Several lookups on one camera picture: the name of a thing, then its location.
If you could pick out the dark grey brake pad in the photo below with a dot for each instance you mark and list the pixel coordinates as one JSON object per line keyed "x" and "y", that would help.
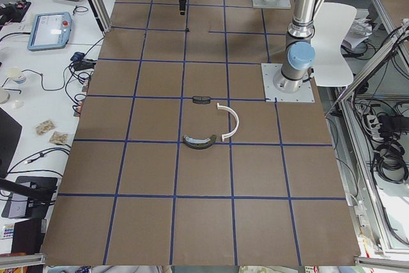
{"x": 201, "y": 99}

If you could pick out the near blue teach pendant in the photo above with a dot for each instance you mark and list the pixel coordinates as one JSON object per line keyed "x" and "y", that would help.
{"x": 50, "y": 31}

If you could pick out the white curved plastic part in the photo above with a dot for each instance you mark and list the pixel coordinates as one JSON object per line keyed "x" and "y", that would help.
{"x": 233, "y": 113}

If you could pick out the green curved brake shoe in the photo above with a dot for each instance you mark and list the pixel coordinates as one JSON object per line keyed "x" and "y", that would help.
{"x": 199, "y": 144}

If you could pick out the white plastic chair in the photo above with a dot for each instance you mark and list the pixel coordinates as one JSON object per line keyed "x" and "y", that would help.
{"x": 331, "y": 25}

